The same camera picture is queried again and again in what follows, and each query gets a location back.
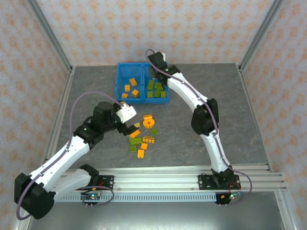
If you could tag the grey sheet metal panel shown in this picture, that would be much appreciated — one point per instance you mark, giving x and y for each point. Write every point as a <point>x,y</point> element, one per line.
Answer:
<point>156,215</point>

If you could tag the green lego wedge plate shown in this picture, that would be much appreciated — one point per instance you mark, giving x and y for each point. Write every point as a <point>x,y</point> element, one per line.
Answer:
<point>150,84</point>

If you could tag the long green lego brick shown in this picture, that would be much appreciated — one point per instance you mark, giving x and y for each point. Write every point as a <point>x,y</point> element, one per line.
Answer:
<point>134,141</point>

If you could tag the aluminium side rail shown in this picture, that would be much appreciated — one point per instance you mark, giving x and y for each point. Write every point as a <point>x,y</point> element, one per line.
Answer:
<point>253,107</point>
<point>60,107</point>

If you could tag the orange black striped lego piece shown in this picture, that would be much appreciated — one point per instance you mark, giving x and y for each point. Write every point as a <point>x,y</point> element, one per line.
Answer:
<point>148,139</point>

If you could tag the orange lego arch piece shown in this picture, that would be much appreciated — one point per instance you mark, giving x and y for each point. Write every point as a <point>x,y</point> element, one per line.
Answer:
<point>147,117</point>

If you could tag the orange round lego gear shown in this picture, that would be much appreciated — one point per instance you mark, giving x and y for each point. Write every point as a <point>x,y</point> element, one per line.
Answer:
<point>148,124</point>

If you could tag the aluminium frame post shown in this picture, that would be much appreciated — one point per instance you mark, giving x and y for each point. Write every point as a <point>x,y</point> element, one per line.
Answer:
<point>262,31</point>
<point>49,31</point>

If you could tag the orange lego brick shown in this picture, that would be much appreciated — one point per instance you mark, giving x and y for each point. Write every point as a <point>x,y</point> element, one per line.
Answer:
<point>126,88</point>
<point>141,154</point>
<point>133,82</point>
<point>135,93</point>
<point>135,134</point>
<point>144,146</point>
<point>124,95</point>

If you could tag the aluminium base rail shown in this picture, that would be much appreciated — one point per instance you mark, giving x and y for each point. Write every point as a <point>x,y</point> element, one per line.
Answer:
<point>156,182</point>

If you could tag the small circuit board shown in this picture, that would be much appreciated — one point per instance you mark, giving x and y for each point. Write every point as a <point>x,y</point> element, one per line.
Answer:
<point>231,197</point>
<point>92,197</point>

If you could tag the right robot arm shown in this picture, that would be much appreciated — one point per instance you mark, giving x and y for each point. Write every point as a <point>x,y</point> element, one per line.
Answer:
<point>212,148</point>

